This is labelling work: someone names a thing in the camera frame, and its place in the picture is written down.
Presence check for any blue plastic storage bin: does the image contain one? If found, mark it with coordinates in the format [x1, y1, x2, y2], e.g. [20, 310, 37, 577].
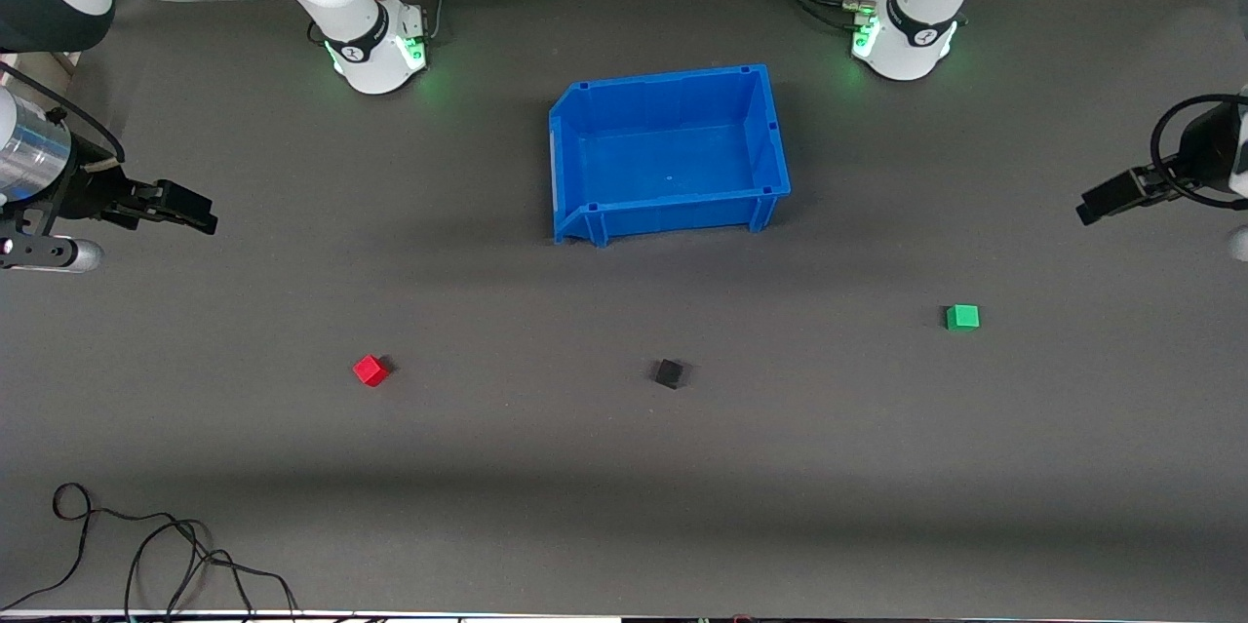
[549, 64, 792, 248]

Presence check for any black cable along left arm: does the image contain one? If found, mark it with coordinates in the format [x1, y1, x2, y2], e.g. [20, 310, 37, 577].
[1150, 95, 1248, 211]

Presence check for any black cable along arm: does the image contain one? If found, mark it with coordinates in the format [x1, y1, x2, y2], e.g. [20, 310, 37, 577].
[0, 62, 126, 166]
[1150, 95, 1248, 211]

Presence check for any black cable along right arm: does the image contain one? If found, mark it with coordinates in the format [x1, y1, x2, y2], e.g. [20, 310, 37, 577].
[0, 62, 126, 166]

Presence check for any loose black cable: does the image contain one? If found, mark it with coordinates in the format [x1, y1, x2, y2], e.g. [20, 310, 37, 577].
[0, 483, 298, 620]

